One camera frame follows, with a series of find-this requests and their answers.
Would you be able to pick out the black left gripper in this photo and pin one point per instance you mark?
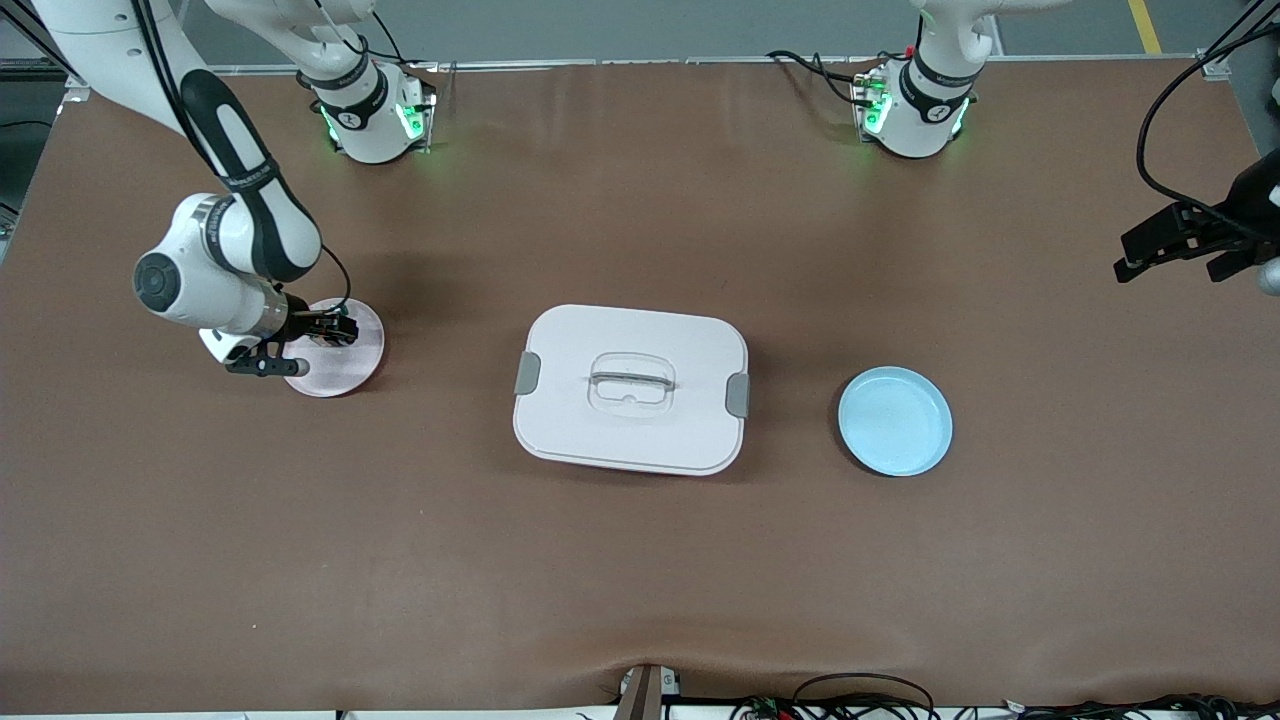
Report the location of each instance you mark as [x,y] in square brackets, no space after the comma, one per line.
[1252,205]

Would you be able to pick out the white lidded box grey latches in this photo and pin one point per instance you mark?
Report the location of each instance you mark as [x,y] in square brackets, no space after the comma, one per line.
[570,420]

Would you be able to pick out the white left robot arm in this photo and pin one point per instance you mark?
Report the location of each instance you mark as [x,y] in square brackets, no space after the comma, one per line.
[920,120]

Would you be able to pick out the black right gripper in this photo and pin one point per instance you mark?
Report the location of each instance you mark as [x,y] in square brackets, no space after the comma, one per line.
[302,324]

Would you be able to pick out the camera stand post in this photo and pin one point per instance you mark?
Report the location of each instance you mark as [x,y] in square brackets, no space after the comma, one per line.
[645,695]

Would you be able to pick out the light blue round plate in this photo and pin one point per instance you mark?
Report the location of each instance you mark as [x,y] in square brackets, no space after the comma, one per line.
[895,425]

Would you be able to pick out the pink round plate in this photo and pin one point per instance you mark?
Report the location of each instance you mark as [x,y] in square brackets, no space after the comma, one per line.
[345,375]

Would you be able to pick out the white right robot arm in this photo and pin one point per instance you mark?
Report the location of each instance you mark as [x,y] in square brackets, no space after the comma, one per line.
[185,285]

